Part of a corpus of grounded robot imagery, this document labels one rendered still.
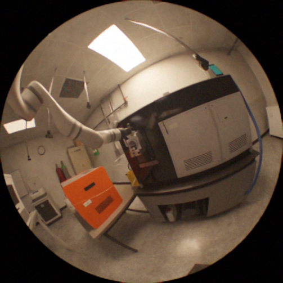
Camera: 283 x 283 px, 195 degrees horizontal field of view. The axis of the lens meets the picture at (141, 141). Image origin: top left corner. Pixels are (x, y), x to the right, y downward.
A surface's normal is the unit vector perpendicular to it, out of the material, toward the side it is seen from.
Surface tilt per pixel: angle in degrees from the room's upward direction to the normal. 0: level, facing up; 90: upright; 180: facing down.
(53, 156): 90
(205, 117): 90
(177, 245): 0
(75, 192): 90
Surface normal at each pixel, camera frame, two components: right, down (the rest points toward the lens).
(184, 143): -0.40, 0.20
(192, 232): -0.39, -0.92
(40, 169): 0.83, -0.33
